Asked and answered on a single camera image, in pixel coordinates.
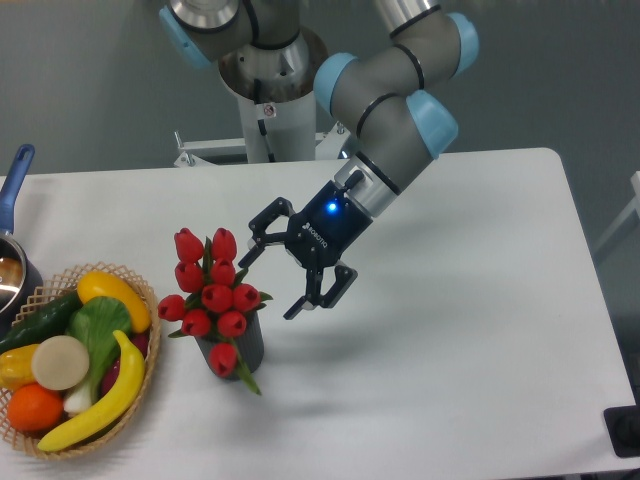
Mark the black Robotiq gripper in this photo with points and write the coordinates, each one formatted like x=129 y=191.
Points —
x=316 y=237

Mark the red tulip bouquet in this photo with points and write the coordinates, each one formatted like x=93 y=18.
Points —
x=216 y=299

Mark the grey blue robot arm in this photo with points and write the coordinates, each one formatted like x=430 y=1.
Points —
x=384 y=102

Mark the dark grey ribbed vase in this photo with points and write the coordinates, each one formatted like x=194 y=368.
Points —
x=239 y=358

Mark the dark red vegetable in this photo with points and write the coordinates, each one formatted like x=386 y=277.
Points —
x=141 y=342

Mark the yellow banana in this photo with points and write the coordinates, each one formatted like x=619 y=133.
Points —
x=106 y=410

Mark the green bok choy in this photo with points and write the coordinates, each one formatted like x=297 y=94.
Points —
x=93 y=325

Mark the woven wicker basket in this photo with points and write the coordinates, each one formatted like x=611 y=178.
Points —
x=57 y=286

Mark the green cucumber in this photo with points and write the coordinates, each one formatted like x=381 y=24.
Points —
x=50 y=320

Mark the beige round slice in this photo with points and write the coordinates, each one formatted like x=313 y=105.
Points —
x=60 y=363

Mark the yellow bell pepper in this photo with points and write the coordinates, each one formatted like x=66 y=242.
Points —
x=16 y=370

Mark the orange fruit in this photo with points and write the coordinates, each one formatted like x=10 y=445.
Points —
x=34 y=408

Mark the black device at table edge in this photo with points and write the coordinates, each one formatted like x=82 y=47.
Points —
x=623 y=429

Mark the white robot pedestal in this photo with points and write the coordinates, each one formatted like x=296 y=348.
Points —
x=277 y=107

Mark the blue handled saucepan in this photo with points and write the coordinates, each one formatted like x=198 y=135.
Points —
x=19 y=277

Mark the white frame at right edge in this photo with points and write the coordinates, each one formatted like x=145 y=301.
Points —
x=621 y=227

